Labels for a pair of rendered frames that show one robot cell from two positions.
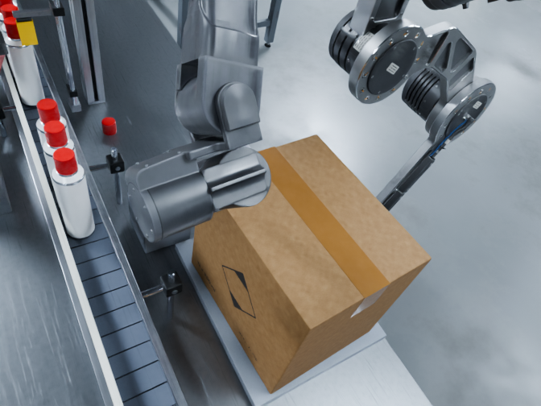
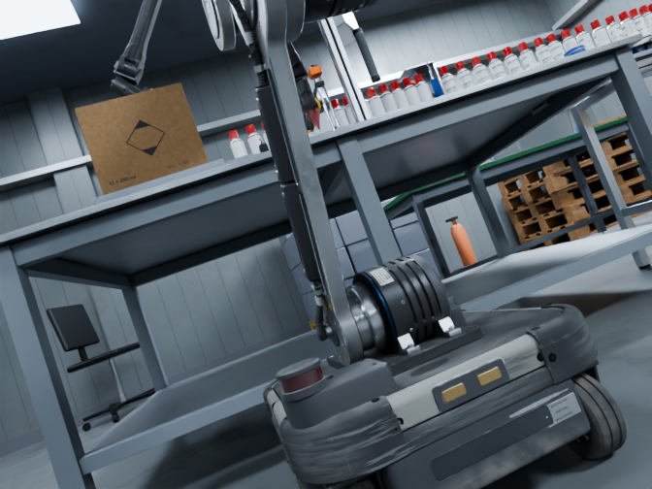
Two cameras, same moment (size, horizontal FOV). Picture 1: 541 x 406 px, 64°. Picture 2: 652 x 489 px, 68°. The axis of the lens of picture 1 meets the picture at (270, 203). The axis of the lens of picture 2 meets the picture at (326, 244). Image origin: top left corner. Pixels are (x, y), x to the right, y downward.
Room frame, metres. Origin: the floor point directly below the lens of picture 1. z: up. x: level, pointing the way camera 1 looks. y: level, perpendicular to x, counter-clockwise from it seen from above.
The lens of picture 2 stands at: (1.57, -1.07, 0.42)
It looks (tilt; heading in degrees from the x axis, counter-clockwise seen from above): 5 degrees up; 123
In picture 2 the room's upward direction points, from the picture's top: 20 degrees counter-clockwise
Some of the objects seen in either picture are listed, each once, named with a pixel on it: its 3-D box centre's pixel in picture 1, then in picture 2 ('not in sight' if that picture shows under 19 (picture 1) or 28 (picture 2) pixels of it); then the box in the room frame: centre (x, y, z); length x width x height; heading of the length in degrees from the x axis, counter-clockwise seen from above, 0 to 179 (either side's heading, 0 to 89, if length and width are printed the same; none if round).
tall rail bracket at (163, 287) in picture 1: (158, 301); not in sight; (0.34, 0.14, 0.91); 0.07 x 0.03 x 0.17; 132
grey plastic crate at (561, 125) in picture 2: not in sight; (530, 138); (1.07, 2.86, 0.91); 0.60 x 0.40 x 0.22; 50
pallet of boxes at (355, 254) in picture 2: not in sight; (357, 252); (-0.70, 2.96, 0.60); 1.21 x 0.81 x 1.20; 46
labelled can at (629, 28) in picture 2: not in sight; (631, 34); (1.77, 1.54, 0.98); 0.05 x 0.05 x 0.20
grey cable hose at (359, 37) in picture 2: not in sight; (366, 55); (0.94, 0.65, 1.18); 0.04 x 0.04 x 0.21
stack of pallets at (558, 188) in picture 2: not in sight; (581, 182); (1.12, 4.78, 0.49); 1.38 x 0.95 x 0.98; 46
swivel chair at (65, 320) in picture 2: not in sight; (107, 354); (-2.28, 1.22, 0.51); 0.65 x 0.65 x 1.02
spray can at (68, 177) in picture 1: (73, 195); (241, 156); (0.45, 0.34, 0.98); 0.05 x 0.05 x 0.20
